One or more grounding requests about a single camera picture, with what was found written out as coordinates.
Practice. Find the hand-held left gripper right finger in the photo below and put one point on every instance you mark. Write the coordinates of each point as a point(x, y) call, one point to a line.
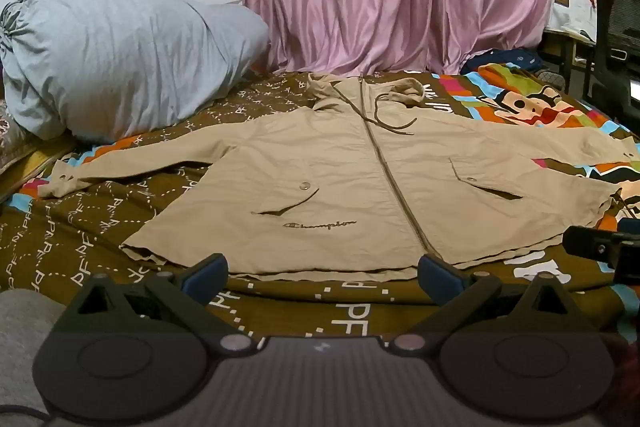
point(439, 274)

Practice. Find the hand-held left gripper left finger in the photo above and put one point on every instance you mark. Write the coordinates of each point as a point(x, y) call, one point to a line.
point(206, 274)

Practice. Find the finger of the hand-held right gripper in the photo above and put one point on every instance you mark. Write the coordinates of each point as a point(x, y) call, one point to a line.
point(627, 264)
point(587, 242)

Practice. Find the beige hooded jacket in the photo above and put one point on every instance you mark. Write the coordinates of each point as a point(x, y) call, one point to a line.
point(325, 167)

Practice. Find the brown cartoon printed bedsheet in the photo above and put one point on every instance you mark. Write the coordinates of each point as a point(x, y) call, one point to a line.
point(75, 232)

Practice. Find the wooden desk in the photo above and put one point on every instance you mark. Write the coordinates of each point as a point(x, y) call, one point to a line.
point(570, 52)

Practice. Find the person's grey trouser leg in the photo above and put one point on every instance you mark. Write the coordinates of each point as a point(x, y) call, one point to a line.
point(25, 347)

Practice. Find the dark blue backpack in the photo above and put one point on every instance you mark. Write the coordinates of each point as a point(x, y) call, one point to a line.
point(500, 59)

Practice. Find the black mesh office chair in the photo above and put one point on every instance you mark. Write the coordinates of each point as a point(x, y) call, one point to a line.
point(617, 32)

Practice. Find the grey fabric bundle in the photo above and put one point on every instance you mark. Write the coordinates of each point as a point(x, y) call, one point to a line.
point(125, 57)

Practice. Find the floral pillow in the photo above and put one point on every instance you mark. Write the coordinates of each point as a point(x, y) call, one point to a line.
point(12, 142)

